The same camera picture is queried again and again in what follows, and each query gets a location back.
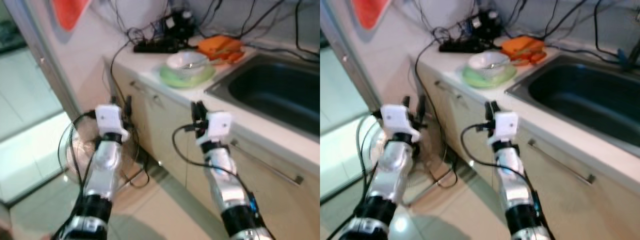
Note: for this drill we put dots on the green plate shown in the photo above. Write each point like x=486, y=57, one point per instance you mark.
x=187, y=83
x=490, y=82

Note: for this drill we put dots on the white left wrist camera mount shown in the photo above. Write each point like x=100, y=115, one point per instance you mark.
x=109, y=119
x=396, y=119

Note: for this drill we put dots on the grey door frame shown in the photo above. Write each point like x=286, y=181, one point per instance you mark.
x=350, y=65
x=47, y=62

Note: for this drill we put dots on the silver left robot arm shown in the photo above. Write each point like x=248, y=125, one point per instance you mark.
x=102, y=170
x=395, y=170

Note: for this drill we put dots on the orange bowl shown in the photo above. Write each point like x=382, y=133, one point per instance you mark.
x=521, y=45
x=217, y=44

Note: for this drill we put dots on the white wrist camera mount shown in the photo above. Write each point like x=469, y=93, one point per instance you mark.
x=505, y=125
x=396, y=119
x=219, y=125
x=109, y=119

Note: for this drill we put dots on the floor fan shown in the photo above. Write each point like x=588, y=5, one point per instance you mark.
x=75, y=155
x=430, y=150

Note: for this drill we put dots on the black power strip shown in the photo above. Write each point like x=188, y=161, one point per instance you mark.
x=457, y=47
x=155, y=47

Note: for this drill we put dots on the steel sink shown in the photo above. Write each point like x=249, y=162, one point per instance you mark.
x=585, y=95
x=275, y=90

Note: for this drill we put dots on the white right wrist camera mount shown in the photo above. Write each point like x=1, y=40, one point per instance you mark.
x=219, y=125
x=505, y=125

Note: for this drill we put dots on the red wall sticker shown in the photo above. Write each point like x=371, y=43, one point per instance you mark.
x=67, y=12
x=370, y=12

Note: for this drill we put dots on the black power adapter box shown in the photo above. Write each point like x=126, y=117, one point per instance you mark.
x=482, y=25
x=177, y=25

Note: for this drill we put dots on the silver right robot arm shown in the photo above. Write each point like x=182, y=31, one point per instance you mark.
x=227, y=185
x=515, y=185

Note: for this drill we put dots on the orange plate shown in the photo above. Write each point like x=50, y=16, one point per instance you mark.
x=232, y=58
x=535, y=59

